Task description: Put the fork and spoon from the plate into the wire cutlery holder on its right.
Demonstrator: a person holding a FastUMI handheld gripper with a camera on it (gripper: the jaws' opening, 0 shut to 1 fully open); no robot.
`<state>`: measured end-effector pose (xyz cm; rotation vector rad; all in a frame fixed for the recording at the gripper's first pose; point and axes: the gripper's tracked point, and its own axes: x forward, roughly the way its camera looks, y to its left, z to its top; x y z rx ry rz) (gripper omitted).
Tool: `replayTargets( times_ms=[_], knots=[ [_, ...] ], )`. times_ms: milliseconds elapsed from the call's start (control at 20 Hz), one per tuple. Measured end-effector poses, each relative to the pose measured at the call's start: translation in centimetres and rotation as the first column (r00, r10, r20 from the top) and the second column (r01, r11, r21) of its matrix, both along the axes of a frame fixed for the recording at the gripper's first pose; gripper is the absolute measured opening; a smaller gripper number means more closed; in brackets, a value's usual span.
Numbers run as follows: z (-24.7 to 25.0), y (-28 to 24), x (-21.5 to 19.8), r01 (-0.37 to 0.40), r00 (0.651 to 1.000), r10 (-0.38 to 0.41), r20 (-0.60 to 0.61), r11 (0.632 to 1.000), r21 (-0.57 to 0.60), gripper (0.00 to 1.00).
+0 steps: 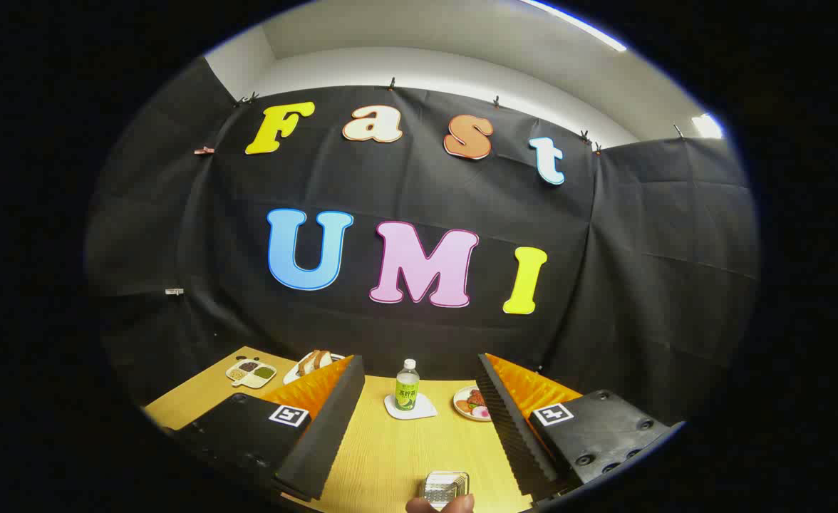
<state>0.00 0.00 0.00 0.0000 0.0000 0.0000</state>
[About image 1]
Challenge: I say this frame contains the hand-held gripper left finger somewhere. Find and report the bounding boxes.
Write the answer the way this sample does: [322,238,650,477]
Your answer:
[170,354,366,503]

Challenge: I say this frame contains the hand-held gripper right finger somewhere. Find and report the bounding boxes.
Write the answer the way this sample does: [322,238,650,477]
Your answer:
[476,353,685,501]

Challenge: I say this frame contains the perforated metal drain basket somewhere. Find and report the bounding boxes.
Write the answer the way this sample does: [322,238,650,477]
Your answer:
[420,470,470,508]

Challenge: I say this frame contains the white plate with food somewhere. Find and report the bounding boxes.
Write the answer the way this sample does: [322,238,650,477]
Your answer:
[452,385,492,423]

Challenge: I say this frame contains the white bread tray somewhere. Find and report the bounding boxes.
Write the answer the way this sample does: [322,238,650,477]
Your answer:
[283,349,348,385]

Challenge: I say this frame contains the sliced brown bread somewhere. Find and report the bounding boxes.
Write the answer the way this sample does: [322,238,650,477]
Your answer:
[296,350,334,375]

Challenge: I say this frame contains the white square coaster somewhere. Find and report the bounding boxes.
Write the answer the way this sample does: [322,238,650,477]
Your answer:
[385,393,438,420]

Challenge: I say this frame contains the green label drink bottle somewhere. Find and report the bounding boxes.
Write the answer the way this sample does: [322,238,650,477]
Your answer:
[395,358,420,412]

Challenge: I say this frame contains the white divided condiment dish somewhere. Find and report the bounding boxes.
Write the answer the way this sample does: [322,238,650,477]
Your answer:
[225,360,278,390]

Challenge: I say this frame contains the black backdrop cloth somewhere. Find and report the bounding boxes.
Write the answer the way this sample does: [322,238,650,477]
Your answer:
[84,57,760,428]

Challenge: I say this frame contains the small ceiling light panel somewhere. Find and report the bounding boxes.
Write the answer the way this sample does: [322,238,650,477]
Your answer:
[691,113,725,140]

